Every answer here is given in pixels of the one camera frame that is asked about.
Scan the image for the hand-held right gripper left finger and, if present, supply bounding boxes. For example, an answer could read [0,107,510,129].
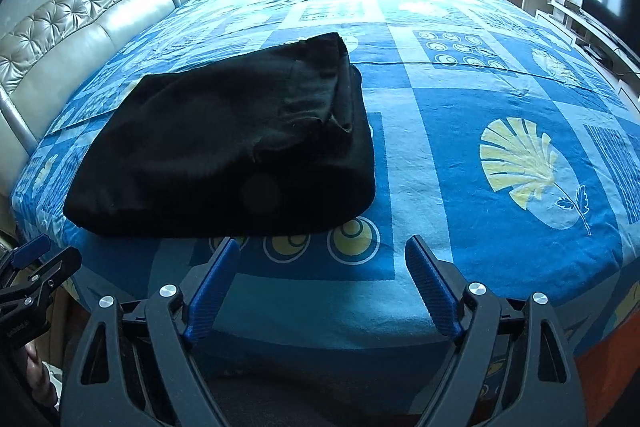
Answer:
[59,237,242,427]

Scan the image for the beige tufted leather headboard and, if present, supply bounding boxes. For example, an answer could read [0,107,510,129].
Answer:
[0,0,199,202]

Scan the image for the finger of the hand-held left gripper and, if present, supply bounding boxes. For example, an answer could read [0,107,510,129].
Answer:
[0,234,52,275]
[0,247,83,308]

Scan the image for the blue patterned bedsheet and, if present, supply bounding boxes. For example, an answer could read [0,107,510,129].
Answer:
[9,0,640,358]

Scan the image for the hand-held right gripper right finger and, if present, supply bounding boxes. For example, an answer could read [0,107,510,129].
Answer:
[405,234,587,427]

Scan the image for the wooden bed frame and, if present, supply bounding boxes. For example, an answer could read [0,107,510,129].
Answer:
[574,314,640,427]

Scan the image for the black pants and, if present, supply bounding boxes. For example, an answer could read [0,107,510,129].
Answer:
[62,32,377,240]

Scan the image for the person's left hand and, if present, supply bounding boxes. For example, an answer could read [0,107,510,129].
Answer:
[25,341,58,409]

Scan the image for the white television stand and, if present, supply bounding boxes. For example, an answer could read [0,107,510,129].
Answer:
[535,0,640,108]

